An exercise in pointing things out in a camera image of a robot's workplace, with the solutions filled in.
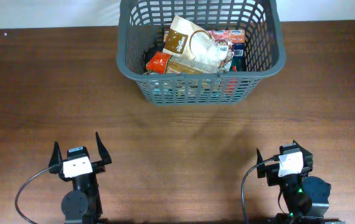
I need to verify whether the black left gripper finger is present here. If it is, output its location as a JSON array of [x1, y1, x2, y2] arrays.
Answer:
[[48, 141, 63, 168], [95, 132, 112, 165]]

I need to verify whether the teal wet wipes pack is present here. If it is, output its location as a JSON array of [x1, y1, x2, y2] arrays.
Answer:
[[151, 83, 173, 95]]

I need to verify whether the orange spaghetti packet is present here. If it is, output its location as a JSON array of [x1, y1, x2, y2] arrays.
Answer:
[[145, 51, 239, 94]]

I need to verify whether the Kleenex tissue multipack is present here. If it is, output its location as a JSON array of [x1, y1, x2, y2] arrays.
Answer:
[[163, 29, 247, 60]]

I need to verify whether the white rice bag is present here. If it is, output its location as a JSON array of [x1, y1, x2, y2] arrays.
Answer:
[[163, 15, 234, 72]]

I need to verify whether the green Nescafe coffee bag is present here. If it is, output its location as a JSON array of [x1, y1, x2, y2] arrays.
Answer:
[[229, 56, 246, 72]]

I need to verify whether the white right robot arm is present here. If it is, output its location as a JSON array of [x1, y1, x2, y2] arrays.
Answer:
[[240, 141, 343, 224]]

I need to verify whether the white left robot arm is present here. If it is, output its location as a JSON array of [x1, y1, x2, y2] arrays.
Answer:
[[49, 142, 111, 224]]

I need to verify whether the grey plastic basket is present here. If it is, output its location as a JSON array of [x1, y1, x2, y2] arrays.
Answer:
[[116, 0, 286, 105]]

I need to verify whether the black camera cable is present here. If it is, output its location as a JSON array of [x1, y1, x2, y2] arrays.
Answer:
[[240, 155, 281, 224]]

